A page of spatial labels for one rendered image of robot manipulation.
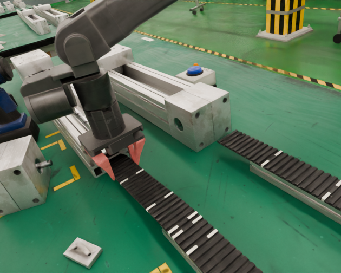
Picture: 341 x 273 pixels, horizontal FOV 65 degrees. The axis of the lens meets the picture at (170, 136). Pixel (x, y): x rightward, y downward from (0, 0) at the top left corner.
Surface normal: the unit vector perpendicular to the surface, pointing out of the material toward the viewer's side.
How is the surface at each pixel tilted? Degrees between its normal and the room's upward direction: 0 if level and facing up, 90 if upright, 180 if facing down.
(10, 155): 0
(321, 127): 0
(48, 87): 90
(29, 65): 90
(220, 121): 90
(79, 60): 90
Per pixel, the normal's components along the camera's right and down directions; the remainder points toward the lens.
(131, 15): 0.46, 0.44
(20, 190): 0.25, 0.51
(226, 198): -0.18, -0.81
